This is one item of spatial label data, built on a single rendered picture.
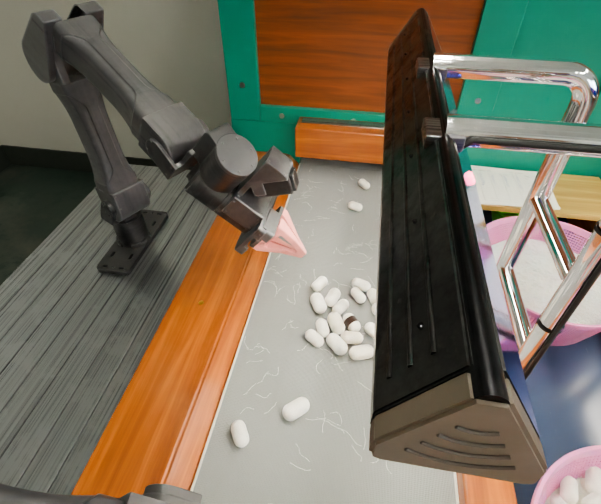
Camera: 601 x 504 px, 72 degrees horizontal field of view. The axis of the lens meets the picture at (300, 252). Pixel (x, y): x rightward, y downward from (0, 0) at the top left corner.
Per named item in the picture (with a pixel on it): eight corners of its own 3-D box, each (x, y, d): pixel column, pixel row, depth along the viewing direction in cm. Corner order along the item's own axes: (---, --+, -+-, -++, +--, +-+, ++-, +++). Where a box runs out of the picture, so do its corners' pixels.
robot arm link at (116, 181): (153, 209, 83) (85, 27, 63) (125, 226, 79) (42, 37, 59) (136, 201, 86) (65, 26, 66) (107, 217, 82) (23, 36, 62)
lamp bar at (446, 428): (367, 461, 21) (388, 387, 16) (387, 57, 66) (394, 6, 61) (535, 491, 20) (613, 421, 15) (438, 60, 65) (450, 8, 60)
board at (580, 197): (445, 206, 83) (447, 201, 82) (440, 167, 94) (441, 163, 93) (624, 224, 79) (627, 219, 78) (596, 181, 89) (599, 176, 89)
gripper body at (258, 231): (283, 194, 65) (246, 164, 62) (269, 235, 57) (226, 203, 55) (259, 216, 69) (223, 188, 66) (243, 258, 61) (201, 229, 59)
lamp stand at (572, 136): (364, 416, 60) (429, 127, 30) (370, 310, 75) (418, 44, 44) (500, 438, 58) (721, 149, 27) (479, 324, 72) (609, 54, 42)
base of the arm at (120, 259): (161, 186, 91) (132, 183, 92) (116, 246, 76) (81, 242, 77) (169, 215, 96) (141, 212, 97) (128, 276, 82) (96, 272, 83)
